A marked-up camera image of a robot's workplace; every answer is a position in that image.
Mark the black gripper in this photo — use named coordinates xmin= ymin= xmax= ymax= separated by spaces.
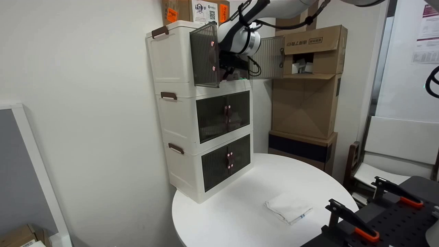
xmin=219 ymin=48 xmax=253 ymax=80

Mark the smoky translucent cabinet door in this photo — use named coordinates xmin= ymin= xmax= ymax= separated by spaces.
xmin=197 ymin=96 xmax=230 ymax=144
xmin=190 ymin=21 xmax=221 ymax=88
xmin=227 ymin=134 xmax=253 ymax=178
xmin=226 ymin=89 xmax=253 ymax=130
xmin=201 ymin=147 xmax=230 ymax=192
xmin=250 ymin=36 xmax=287 ymax=81

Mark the white three-tier storage cabinet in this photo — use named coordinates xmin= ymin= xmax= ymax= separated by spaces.
xmin=146 ymin=19 xmax=254 ymax=204

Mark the cardboard box with orange stickers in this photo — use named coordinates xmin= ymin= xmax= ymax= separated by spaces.
xmin=161 ymin=0 xmax=231 ymax=29

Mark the large plain cardboard box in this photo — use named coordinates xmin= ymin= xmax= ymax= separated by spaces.
xmin=269 ymin=73 xmax=344 ymax=141

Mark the printed cardboard box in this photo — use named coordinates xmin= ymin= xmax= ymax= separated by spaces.
xmin=282 ymin=23 xmax=349 ymax=77

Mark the cardboard box with black band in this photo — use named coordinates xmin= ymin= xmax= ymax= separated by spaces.
xmin=267 ymin=130 xmax=339 ymax=176

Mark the white folded cloth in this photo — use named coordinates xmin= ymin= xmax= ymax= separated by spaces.
xmin=264 ymin=191 xmax=315 ymax=226

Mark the white board panel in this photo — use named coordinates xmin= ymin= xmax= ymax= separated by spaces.
xmin=364 ymin=115 xmax=439 ymax=166

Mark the printed paper poster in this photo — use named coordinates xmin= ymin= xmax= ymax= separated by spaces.
xmin=412 ymin=3 xmax=439 ymax=66

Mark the black red clamp tool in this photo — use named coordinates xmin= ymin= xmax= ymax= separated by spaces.
xmin=301 ymin=176 xmax=439 ymax=247

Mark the open shallow cardboard box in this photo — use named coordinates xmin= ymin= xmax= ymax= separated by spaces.
xmin=0 ymin=222 xmax=53 ymax=247

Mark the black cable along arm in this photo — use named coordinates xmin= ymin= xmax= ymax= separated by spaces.
xmin=238 ymin=0 xmax=323 ymax=33

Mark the dark brown wooden frame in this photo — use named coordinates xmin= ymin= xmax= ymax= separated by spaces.
xmin=344 ymin=141 xmax=368 ymax=193

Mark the glass panel with dark frame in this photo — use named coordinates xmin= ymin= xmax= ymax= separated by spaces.
xmin=361 ymin=0 xmax=439 ymax=152

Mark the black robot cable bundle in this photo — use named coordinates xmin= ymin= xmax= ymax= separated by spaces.
xmin=424 ymin=64 xmax=439 ymax=100

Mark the black clamp with orange handle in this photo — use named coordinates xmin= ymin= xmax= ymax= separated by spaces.
xmin=326 ymin=198 xmax=382 ymax=244
xmin=371 ymin=176 xmax=426 ymax=211

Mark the grey partition with white frame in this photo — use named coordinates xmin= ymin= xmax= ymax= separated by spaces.
xmin=0 ymin=102 xmax=75 ymax=247

